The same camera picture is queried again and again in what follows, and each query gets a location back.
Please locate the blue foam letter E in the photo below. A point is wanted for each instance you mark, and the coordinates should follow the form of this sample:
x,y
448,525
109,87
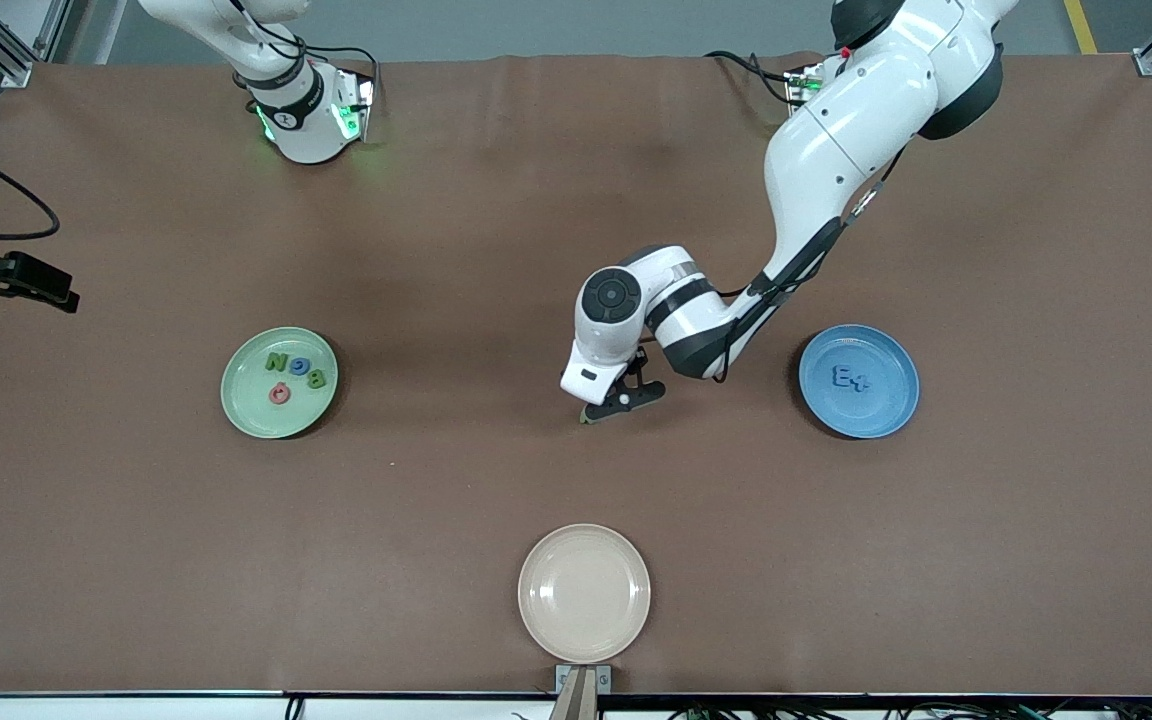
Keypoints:
x,y
842,376

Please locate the red foam letter Q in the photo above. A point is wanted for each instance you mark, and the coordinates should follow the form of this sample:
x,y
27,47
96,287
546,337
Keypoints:
x,y
273,394

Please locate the blue foam letter G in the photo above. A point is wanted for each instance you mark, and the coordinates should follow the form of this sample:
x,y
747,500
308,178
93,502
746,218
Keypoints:
x,y
293,366

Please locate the green foam letter B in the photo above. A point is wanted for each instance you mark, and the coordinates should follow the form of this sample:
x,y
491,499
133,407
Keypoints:
x,y
320,380

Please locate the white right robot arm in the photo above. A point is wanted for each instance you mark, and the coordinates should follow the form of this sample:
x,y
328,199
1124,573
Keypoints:
x,y
306,130

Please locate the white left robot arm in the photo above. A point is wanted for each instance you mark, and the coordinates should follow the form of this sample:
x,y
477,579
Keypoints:
x,y
836,130

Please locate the beige plate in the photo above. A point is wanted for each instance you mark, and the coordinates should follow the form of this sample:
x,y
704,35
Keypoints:
x,y
584,594

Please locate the blue plate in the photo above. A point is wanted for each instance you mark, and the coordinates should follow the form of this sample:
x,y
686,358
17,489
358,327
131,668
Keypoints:
x,y
886,410

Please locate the light green plate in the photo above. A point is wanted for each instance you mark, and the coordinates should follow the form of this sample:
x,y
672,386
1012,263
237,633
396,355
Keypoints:
x,y
311,415

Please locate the grey metal bracket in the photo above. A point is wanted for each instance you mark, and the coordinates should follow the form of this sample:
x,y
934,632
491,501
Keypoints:
x,y
604,678

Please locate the aluminium camera post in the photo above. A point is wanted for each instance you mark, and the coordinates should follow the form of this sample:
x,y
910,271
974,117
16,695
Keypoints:
x,y
576,700

